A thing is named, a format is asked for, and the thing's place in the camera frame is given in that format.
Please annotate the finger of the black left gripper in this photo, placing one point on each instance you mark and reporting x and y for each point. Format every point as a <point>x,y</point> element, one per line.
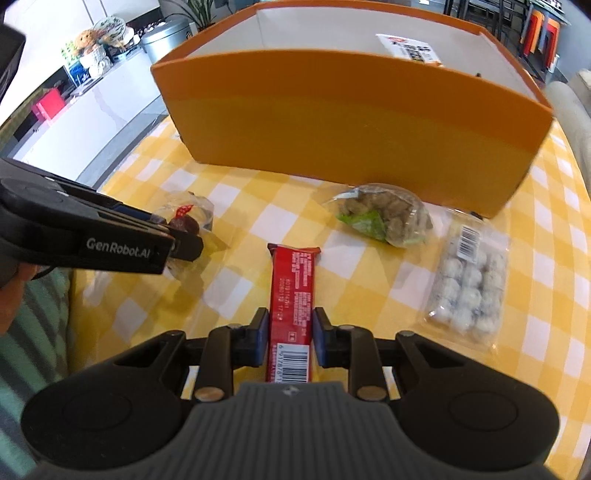
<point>186,246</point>
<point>97,199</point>

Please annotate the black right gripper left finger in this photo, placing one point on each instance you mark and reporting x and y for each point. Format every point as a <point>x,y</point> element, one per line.
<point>211,362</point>

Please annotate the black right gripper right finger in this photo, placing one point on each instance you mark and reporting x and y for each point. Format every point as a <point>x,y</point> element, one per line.
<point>357,350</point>

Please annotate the clear packet brown date snack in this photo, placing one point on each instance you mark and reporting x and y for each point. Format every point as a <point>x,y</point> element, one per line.
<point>187,212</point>

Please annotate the red snack bar wrapper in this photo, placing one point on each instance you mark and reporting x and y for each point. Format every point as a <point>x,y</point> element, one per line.
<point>291,302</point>

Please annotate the clear bag white round candies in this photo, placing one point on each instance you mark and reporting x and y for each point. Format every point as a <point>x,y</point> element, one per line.
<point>466,301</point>

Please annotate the clear bag brown green snack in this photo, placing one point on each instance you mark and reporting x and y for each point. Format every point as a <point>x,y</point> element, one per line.
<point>383,212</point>

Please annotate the white tv cabinet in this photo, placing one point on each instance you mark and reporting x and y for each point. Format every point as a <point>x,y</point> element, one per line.
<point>95,132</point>

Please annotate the red box on cabinet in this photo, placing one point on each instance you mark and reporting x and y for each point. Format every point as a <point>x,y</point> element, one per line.
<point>49,105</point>

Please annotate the green striped trousers leg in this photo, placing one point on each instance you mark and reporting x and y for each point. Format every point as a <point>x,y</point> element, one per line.
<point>34,321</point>

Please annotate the grey metal trash bin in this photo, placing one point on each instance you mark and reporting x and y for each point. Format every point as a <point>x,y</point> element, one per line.
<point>165,37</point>

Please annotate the yellow white checkered tablecloth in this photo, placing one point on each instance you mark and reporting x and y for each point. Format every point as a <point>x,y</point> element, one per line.
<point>545,336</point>

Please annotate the stuffed toys on cabinet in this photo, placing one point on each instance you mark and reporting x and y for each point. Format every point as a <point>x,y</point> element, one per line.
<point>112,33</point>

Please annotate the potted green plant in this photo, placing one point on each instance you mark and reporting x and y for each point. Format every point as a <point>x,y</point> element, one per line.
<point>200,13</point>

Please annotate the orange cardboard box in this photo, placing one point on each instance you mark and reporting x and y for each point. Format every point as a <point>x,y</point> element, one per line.
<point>305,88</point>

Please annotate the white orange snack packet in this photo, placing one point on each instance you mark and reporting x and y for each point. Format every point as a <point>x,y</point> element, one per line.
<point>410,49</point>

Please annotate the beige sofa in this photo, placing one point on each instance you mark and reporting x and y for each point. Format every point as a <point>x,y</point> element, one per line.
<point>571,105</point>

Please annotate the orange red stools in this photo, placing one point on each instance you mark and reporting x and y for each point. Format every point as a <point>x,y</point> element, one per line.
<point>541,33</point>

